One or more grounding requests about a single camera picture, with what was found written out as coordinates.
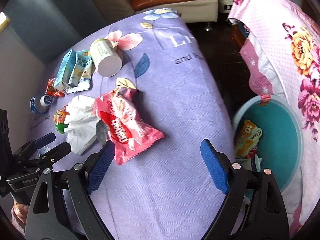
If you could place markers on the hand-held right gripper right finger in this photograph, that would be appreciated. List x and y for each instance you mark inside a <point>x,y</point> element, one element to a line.
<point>216,167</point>

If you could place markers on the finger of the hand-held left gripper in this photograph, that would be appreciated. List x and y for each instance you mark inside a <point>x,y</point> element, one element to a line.
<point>58,151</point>
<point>45,140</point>

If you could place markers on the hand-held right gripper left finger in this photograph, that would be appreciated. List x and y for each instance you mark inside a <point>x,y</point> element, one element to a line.
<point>100,170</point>

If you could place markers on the clear water bottle blue label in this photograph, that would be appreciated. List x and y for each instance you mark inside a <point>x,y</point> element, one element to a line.
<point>37,105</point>

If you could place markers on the pink snack bag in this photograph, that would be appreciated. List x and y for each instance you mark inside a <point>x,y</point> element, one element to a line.
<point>125,130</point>

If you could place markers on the orange chocolate snack wrapper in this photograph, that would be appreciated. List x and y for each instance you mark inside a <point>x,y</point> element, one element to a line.
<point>51,90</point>

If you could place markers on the teal plastic bin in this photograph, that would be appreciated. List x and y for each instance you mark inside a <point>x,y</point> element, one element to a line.
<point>280,142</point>

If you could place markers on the light blue milk carton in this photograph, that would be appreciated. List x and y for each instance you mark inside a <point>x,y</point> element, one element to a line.
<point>63,72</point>

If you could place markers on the light blue snack wrapper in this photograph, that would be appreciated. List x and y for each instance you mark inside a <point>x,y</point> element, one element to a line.
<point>81,72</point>

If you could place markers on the person's left hand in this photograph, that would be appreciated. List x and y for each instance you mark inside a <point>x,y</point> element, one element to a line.
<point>20,212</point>

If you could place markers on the colourful green orange wrapper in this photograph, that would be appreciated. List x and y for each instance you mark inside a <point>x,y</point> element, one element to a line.
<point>61,120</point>

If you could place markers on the white crumpled plastic bag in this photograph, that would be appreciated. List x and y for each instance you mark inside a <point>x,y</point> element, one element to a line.
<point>80,120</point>

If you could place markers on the purple floral bedsheet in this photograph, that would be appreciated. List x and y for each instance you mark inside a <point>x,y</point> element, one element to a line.
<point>175,105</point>

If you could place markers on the green white yogurt bottle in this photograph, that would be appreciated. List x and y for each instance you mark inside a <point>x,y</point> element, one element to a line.
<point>103,55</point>

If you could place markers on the pink floral blanket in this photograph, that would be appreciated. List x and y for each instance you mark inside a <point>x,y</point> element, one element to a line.
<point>275,30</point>

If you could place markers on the beige sofa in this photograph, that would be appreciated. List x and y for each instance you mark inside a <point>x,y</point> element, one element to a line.
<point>110,0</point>

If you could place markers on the white cabinet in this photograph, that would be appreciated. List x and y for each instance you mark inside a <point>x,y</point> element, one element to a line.
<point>225,3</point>

